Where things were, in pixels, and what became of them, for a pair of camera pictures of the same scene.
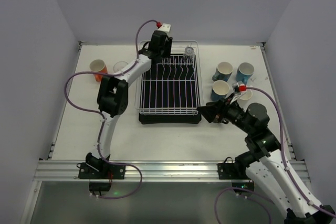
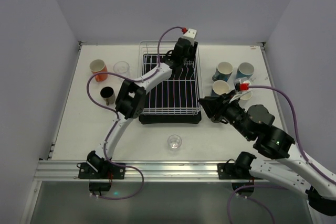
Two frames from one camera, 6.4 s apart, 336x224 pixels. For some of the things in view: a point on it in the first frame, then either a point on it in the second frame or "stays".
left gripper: x=163 y=51 -> x=190 y=50
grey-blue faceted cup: x=223 y=72 stays
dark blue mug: x=244 y=71 stays
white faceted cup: x=247 y=95 stays
